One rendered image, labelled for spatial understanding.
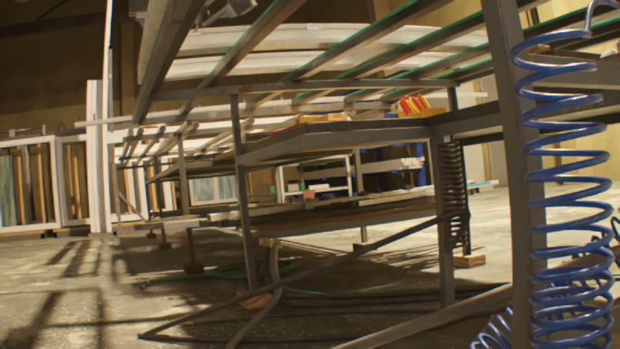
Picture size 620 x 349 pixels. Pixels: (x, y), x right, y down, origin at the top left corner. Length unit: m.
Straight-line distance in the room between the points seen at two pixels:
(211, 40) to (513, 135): 1.32
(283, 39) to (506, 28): 1.27
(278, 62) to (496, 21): 1.71
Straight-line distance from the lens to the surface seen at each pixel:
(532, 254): 0.54
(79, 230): 8.38
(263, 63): 2.27
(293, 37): 1.88
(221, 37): 1.83
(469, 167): 11.02
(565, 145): 8.86
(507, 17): 0.65
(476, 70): 2.50
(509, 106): 0.63
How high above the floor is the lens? 0.44
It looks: level
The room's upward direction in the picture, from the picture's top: 6 degrees counter-clockwise
